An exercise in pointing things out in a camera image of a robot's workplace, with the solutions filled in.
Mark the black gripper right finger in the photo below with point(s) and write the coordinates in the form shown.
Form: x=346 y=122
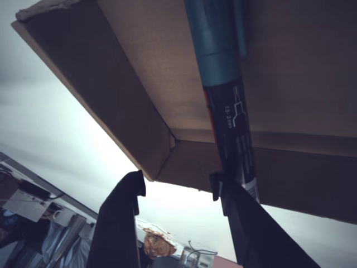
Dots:
x=256 y=237

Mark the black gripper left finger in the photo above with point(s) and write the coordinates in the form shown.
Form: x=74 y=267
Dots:
x=117 y=229

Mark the green black edding marker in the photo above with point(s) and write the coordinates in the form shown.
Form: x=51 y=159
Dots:
x=223 y=111

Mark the brown pastry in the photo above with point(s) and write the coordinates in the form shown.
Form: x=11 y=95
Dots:
x=159 y=245

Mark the white mug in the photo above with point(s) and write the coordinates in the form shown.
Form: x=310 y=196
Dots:
x=60 y=217

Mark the silver laptop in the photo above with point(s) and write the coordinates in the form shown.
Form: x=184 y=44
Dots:
x=26 y=205

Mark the open brown cardboard box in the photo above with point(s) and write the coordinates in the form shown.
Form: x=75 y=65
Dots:
x=125 y=83

